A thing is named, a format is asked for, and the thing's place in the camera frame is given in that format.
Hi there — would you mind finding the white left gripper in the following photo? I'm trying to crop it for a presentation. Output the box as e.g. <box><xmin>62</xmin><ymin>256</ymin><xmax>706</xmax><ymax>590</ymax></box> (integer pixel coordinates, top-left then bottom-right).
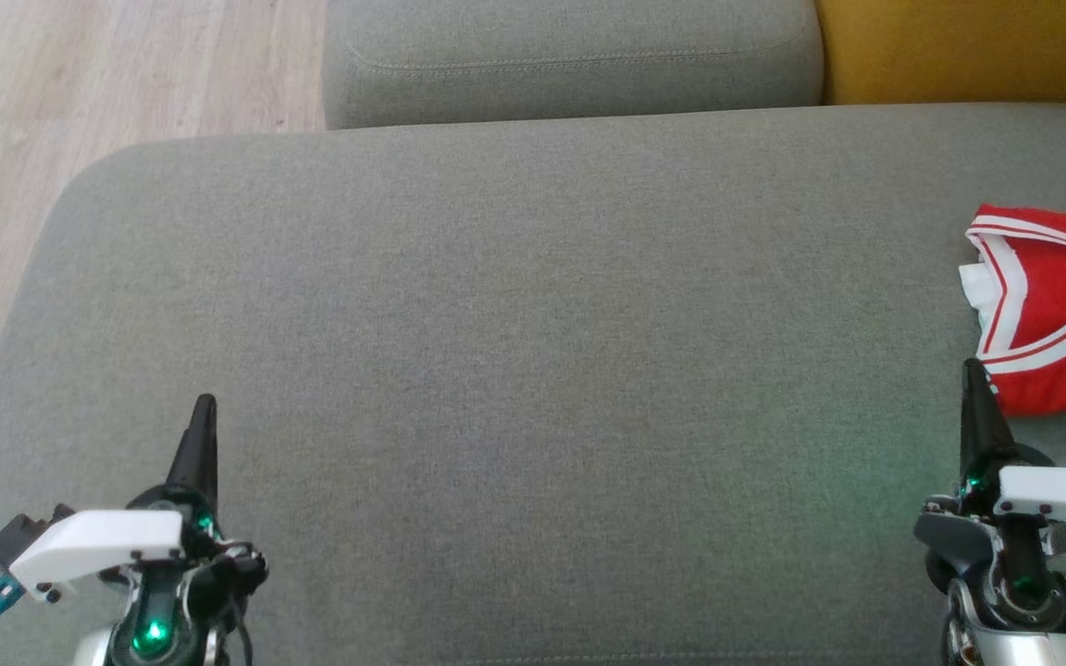
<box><xmin>10</xmin><ymin>395</ymin><xmax>219</xmax><ymax>602</ymax></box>

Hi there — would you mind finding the red jersey with white trim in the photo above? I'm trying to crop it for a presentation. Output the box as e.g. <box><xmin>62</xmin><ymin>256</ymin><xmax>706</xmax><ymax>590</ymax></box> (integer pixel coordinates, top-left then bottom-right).
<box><xmin>959</xmin><ymin>203</ymin><xmax>1066</xmax><ymax>417</ymax></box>

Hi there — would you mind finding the grey fabric ottoman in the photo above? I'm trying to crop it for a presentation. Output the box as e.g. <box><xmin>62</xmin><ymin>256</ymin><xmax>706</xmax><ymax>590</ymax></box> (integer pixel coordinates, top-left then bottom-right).
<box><xmin>0</xmin><ymin>102</ymin><xmax>1066</xmax><ymax>666</ymax></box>

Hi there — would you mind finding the yellow and grey sofa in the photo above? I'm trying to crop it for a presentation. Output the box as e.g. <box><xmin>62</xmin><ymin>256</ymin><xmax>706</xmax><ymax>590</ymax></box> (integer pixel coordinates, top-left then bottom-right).
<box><xmin>322</xmin><ymin>0</ymin><xmax>1066</xmax><ymax>130</ymax></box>

